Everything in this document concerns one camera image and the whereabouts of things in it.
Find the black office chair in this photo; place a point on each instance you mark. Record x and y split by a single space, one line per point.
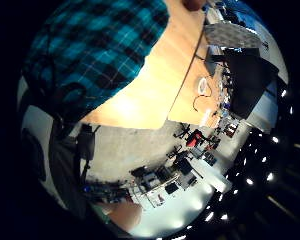
178 154
182 130

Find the red office chair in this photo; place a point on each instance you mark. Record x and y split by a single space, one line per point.
195 138

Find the white tape roll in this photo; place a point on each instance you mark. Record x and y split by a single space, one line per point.
203 85

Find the brown round object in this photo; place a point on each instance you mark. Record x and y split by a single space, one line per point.
193 3

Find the white desk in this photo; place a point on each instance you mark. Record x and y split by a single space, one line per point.
210 175

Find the grey patterned mat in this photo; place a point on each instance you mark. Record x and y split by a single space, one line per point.
230 35

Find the black monitor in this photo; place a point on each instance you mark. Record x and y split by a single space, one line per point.
248 80

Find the black camera on stand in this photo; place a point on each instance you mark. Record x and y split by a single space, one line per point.
86 143

